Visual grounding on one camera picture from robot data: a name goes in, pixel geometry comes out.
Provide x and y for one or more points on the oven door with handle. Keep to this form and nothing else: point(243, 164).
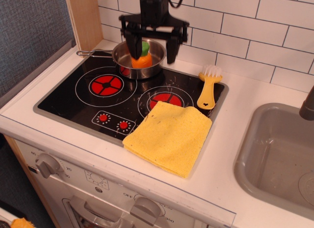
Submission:
point(95, 213)

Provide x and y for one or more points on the grey oven knob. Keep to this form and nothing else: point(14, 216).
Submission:
point(146, 210)

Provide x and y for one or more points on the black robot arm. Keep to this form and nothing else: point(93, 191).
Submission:
point(154, 21)

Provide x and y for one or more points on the yellow scrub brush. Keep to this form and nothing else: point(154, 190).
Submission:
point(210, 75)

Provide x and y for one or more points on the grey faucet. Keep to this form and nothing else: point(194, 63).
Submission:
point(307, 109)

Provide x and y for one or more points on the red right stove knob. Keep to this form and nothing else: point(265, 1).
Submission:
point(123, 125)

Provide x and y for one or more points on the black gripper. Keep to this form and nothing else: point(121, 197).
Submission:
point(154, 21)

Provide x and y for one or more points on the red stove knob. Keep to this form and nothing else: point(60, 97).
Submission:
point(123, 125)
point(103, 118)

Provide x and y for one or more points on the red left stove knob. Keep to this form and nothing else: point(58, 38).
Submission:
point(103, 118)

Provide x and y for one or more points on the black toy stovetop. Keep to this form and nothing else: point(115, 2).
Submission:
point(96, 87)

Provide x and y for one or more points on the yellow folded cloth napkin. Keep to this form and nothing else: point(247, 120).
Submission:
point(170, 137)

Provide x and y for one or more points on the steel saucepan with handle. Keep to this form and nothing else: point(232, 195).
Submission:
point(122, 57)

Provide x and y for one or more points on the grey timer knob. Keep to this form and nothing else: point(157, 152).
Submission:
point(47, 165)

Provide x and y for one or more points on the wooden side post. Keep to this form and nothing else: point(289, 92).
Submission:
point(86, 23)

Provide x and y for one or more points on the orange carrot salt shaker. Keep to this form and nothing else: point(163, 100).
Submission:
point(145, 60)

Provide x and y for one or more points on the orange fuzzy object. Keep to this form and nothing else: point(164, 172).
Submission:
point(16, 223)

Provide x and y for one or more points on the grey sink basin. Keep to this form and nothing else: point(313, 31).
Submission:
point(275, 163)

